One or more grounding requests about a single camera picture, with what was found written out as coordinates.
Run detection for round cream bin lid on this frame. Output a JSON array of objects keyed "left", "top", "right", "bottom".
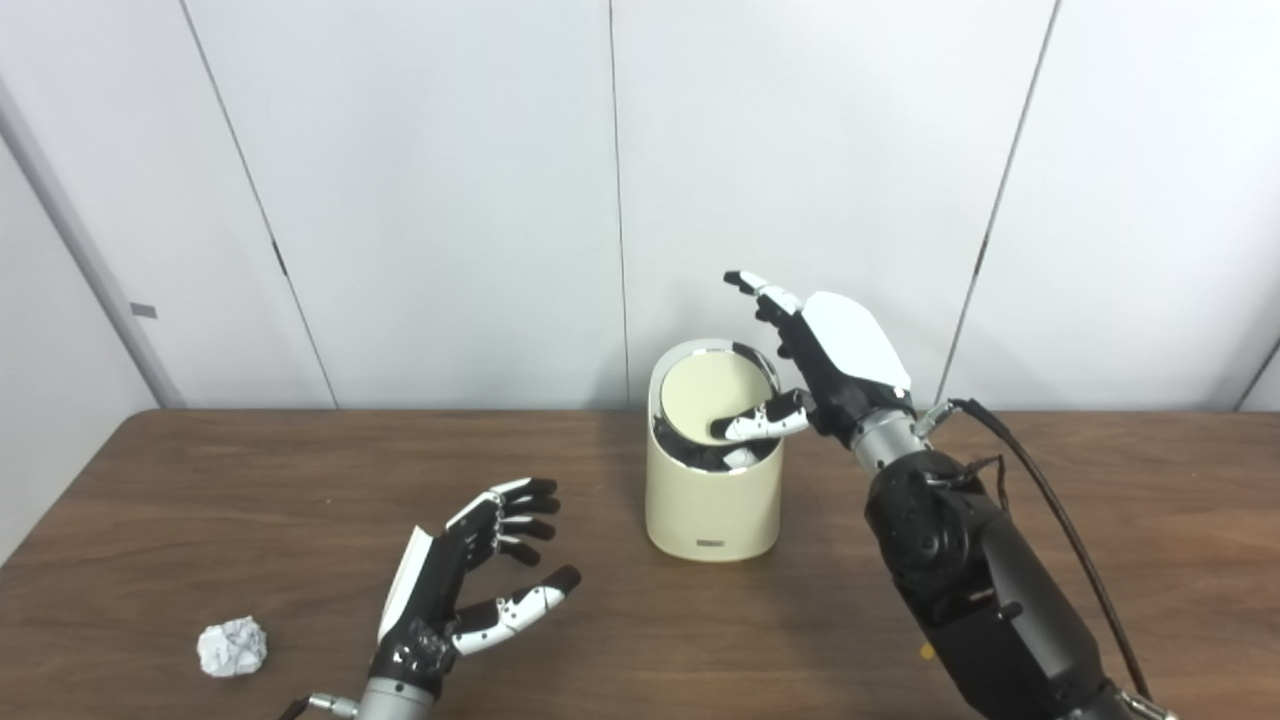
[{"left": 660, "top": 352, "right": 776, "bottom": 446}]

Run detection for grey wall trim strip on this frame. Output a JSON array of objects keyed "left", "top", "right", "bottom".
[{"left": 0, "top": 80, "right": 186, "bottom": 411}]

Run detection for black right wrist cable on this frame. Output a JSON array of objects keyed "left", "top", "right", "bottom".
[{"left": 915, "top": 398, "right": 1153, "bottom": 701}]

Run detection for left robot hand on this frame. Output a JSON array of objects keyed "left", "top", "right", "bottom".
[{"left": 370, "top": 477, "right": 582, "bottom": 698}]

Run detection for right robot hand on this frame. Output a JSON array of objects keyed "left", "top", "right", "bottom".
[{"left": 709, "top": 270, "right": 916, "bottom": 448}]

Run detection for cream-colored bin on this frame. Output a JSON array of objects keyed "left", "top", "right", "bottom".
[{"left": 645, "top": 339, "right": 786, "bottom": 563}]

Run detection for black bin liner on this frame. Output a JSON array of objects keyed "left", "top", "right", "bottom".
[{"left": 651, "top": 345, "right": 782, "bottom": 473}]

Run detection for white paper ball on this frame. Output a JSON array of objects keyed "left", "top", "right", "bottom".
[{"left": 196, "top": 617, "right": 269, "bottom": 679}]

